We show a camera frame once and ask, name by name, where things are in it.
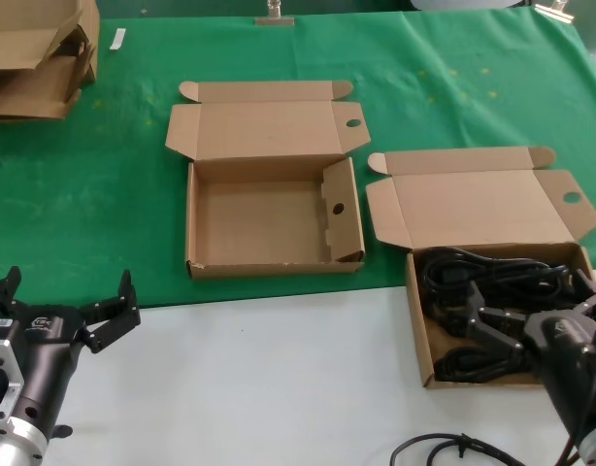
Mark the open cardboard box torn corner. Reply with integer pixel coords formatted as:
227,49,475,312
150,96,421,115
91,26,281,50
162,80,373,281

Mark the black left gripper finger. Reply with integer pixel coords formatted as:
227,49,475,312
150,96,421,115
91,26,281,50
0,265,23,316
78,269,142,355

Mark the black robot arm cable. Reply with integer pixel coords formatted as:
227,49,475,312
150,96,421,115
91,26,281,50
389,431,579,466

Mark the open cardboard box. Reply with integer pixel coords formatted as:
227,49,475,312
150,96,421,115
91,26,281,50
365,146,596,390

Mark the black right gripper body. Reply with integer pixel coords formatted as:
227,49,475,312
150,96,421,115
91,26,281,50
520,310,596,438

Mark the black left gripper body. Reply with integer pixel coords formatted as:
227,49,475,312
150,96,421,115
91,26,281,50
0,303,89,440

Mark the metal table clamp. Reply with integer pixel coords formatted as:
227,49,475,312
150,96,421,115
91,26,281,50
254,0,296,26

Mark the green table cloth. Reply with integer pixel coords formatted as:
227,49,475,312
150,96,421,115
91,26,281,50
0,7,596,310

